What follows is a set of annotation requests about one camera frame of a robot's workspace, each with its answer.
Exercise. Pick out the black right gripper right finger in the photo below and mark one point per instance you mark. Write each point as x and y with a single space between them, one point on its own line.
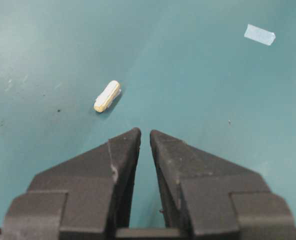
215 199

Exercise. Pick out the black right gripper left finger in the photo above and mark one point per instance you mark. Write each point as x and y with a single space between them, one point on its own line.
83 198

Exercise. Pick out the blue tape piece right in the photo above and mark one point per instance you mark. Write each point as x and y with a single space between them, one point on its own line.
259 35

